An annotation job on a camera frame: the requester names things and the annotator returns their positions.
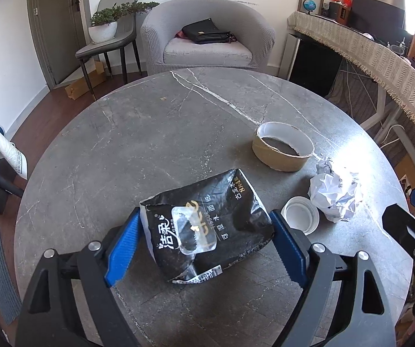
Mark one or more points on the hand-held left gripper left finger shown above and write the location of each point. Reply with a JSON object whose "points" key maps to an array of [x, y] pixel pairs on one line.
{"points": [[124, 245]]}

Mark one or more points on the flat cardboard piece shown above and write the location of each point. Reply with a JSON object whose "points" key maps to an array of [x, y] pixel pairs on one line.
{"points": [[84, 83]]}

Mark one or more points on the black handbag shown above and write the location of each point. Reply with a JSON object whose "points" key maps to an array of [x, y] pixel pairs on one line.
{"points": [[207, 30]]}

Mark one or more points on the grey ribbed floor mat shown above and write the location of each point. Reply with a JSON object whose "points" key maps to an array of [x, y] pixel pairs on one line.
{"points": [[5, 282]]}

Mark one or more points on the cardboard tape roll core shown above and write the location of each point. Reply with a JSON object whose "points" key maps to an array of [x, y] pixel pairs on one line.
{"points": [[279, 161]]}

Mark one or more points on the round grey marble table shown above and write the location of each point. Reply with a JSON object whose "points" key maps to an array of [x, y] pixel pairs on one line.
{"points": [[138, 144]]}

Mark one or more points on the pale green patterned tablecloth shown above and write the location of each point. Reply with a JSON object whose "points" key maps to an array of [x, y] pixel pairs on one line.
{"points": [[6, 148]]}

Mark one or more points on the black television screen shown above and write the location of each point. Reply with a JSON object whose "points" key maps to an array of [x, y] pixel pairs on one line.
{"points": [[377, 12]]}

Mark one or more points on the grey dining chair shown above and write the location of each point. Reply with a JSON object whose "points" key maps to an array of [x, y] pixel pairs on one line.
{"points": [[99, 48]]}

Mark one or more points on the small blue globe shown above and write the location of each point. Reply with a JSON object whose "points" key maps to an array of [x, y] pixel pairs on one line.
{"points": [[309, 5]]}

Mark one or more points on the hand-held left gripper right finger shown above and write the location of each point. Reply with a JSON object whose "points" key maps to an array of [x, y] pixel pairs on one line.
{"points": [[288, 249]]}

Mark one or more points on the grey armchair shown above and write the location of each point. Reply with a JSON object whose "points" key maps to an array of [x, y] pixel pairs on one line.
{"points": [[207, 56]]}

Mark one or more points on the black cabinet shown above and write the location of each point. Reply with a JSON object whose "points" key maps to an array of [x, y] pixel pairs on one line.
{"points": [[315, 65]]}

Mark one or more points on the wooden radio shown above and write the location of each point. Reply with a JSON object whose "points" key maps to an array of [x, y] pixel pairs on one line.
{"points": [[338, 13]]}

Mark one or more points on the black wet wipes packet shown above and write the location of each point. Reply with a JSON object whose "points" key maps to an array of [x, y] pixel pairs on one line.
{"points": [[229, 217]]}

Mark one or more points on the beige fringed cabinet cloth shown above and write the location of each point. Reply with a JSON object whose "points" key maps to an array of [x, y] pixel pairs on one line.
{"points": [[373, 54]]}

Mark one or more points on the crumpled white paper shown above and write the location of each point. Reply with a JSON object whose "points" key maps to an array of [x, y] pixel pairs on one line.
{"points": [[337, 195]]}

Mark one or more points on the potted plant in white pot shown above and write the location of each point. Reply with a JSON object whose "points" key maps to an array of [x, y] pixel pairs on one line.
{"points": [[102, 32]]}

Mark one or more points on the grey door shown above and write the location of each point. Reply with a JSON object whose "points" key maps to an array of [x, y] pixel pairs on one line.
{"points": [[59, 25]]}

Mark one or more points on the white plastic lid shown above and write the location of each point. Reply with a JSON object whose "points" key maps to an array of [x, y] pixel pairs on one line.
{"points": [[299, 215]]}

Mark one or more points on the black dining table leg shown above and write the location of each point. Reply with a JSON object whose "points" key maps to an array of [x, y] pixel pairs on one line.
{"points": [[6, 184]]}

